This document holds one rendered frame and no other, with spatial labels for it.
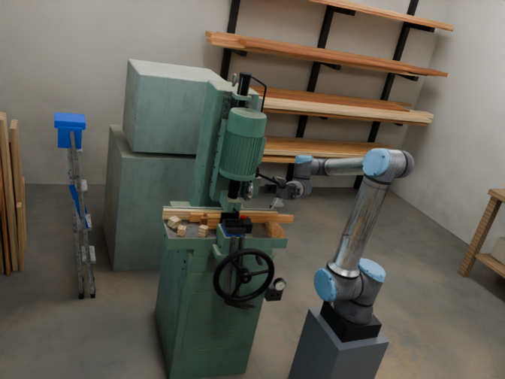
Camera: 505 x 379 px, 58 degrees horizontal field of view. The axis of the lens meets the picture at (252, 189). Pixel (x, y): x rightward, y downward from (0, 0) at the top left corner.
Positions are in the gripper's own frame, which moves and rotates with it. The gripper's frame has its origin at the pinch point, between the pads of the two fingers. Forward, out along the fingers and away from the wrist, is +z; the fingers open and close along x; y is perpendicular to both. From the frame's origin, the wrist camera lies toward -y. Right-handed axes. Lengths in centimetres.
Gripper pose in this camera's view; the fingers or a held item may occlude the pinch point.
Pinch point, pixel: (270, 192)
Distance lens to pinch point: 210.8
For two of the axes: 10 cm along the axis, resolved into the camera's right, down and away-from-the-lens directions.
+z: -4.8, 0.6, -8.7
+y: 8.7, 1.4, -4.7
